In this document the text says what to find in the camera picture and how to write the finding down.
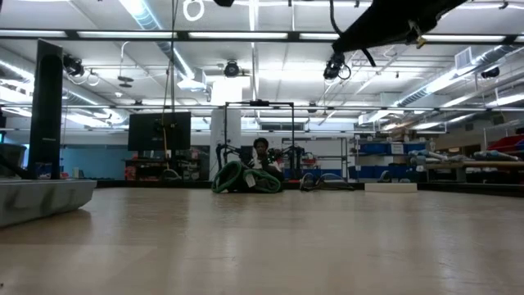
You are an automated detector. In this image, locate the person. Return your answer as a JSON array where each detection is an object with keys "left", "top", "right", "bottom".
[{"left": 249, "top": 137, "right": 284, "bottom": 181}]

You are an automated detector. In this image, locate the grey work glove green cuff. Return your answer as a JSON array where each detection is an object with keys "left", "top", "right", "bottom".
[
  {"left": 210, "top": 159, "right": 247, "bottom": 194},
  {"left": 243, "top": 168, "right": 282, "bottom": 194}
]

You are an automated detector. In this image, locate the black monitor screen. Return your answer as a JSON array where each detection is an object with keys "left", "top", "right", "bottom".
[{"left": 127, "top": 111, "right": 192, "bottom": 152}]

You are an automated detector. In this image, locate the blue bin shelf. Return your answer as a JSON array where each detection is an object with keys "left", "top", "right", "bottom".
[{"left": 347, "top": 138, "right": 429, "bottom": 181}]

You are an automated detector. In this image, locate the white tape roll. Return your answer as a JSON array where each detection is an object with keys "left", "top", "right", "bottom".
[{"left": 364, "top": 182, "right": 418, "bottom": 194}]

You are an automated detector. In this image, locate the wooden workbench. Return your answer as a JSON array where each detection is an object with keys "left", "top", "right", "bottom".
[{"left": 423, "top": 160, "right": 524, "bottom": 184}]

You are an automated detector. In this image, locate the grey plastic tool case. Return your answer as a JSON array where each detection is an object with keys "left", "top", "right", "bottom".
[{"left": 0, "top": 179, "right": 98, "bottom": 229}]

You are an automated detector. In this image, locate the red storage bin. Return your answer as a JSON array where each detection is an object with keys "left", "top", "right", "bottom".
[{"left": 486, "top": 134, "right": 524, "bottom": 155}]

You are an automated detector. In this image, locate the black background station frame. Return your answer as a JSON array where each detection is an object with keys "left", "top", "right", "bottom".
[{"left": 223, "top": 99, "right": 296, "bottom": 181}]

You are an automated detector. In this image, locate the black overhead camera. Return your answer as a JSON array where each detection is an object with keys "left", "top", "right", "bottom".
[
  {"left": 223, "top": 60, "right": 242, "bottom": 79},
  {"left": 62, "top": 54, "right": 86, "bottom": 78},
  {"left": 322, "top": 51, "right": 352, "bottom": 81}
]

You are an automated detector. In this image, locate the white ring floor lamp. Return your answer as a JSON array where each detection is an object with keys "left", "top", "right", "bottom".
[{"left": 159, "top": 0, "right": 206, "bottom": 182}]

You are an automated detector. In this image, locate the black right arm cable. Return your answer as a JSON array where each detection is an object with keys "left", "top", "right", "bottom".
[{"left": 328, "top": 0, "right": 377, "bottom": 68}]

